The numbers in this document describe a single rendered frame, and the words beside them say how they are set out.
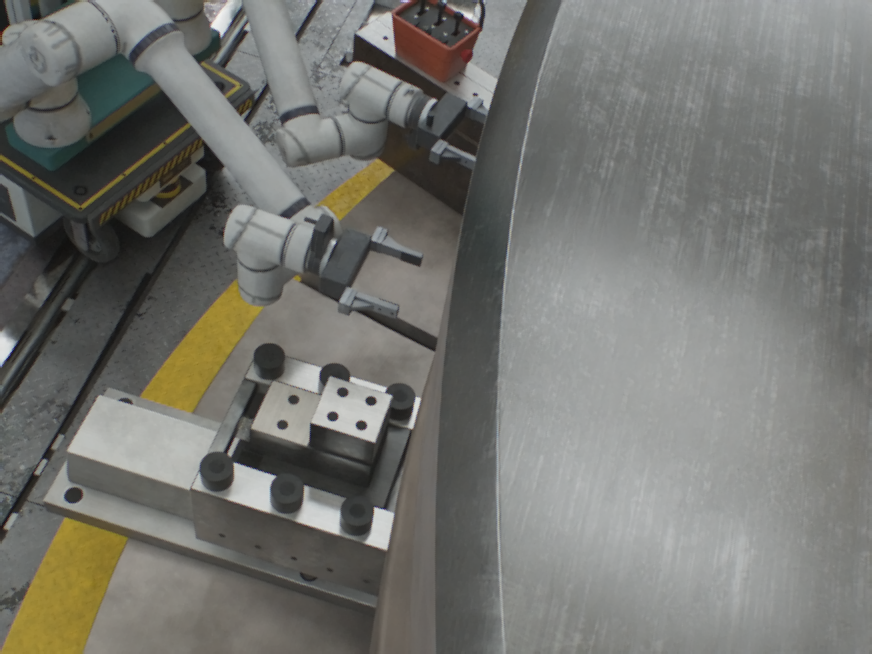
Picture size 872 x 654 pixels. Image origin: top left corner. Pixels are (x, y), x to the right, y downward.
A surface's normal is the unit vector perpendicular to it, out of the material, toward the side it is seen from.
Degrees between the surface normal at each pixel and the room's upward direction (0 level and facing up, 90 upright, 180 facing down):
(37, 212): 90
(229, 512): 90
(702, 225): 0
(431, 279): 0
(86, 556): 0
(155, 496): 72
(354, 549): 90
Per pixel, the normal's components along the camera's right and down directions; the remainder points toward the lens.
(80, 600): 0.14, -0.59
